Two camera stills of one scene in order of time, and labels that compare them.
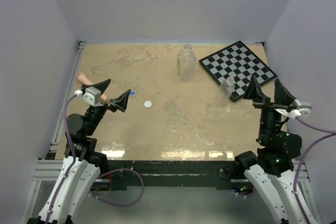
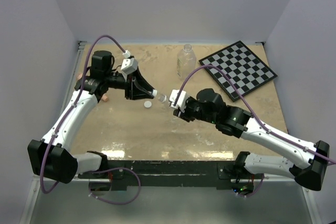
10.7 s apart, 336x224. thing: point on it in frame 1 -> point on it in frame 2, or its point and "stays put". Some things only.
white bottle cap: (147, 104) stays put
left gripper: (120, 102) -> (137, 87)
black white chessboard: (237, 61) stays put
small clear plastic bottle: (227, 88) -> (163, 98)
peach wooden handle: (84, 80) stays put
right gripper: (282, 95) -> (185, 114)
